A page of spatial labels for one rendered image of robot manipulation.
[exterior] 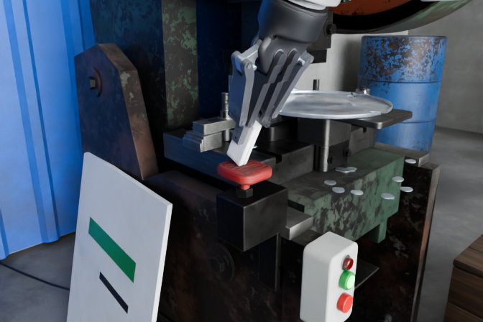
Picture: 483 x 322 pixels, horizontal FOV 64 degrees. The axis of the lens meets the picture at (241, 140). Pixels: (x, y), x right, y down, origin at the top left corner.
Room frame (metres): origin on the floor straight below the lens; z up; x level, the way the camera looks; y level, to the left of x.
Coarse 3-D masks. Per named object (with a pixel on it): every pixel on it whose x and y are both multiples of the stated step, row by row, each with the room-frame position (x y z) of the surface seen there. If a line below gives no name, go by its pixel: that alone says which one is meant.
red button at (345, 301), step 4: (340, 296) 0.49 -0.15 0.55; (344, 296) 0.49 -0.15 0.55; (348, 296) 0.49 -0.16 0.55; (340, 300) 0.49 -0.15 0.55; (344, 300) 0.49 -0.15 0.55; (348, 300) 0.49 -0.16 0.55; (352, 300) 0.50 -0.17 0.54; (340, 304) 0.49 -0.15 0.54; (344, 304) 0.48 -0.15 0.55; (348, 304) 0.49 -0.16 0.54; (340, 308) 0.48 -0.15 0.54; (344, 308) 0.48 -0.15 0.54; (348, 308) 0.49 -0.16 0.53; (344, 312) 0.48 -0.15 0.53
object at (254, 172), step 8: (232, 160) 0.54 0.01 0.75; (248, 160) 0.54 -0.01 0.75; (224, 168) 0.51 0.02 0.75; (232, 168) 0.51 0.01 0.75; (240, 168) 0.51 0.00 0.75; (248, 168) 0.51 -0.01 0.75; (256, 168) 0.51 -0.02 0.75; (264, 168) 0.51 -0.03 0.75; (224, 176) 0.51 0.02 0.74; (232, 176) 0.50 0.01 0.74; (240, 176) 0.49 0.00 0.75; (248, 176) 0.49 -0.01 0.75; (256, 176) 0.49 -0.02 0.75; (264, 176) 0.50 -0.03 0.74; (240, 184) 0.49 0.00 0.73; (248, 184) 0.48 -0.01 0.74
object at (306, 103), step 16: (304, 96) 0.87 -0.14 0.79; (320, 96) 0.87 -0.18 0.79; (336, 96) 0.91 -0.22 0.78; (368, 96) 0.90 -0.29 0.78; (288, 112) 0.71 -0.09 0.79; (304, 112) 0.73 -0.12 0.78; (320, 112) 0.73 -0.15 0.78; (336, 112) 0.73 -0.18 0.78; (352, 112) 0.73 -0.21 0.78; (368, 112) 0.73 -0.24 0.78; (384, 112) 0.73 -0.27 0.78
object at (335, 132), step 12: (300, 120) 0.80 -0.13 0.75; (312, 120) 0.78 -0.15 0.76; (324, 120) 0.76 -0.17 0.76; (336, 120) 0.72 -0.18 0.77; (348, 120) 0.70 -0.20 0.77; (360, 120) 0.68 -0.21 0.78; (372, 120) 0.67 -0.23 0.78; (384, 120) 0.67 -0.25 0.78; (396, 120) 0.70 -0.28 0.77; (300, 132) 0.80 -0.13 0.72; (312, 132) 0.78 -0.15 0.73; (324, 132) 0.76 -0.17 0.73; (336, 132) 0.78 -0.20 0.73; (348, 132) 0.81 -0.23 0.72; (324, 144) 0.76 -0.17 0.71; (336, 144) 0.78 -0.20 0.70; (348, 144) 0.81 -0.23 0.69; (324, 156) 0.76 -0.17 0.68; (336, 156) 0.78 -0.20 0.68; (348, 156) 0.80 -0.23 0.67; (324, 168) 0.76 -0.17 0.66
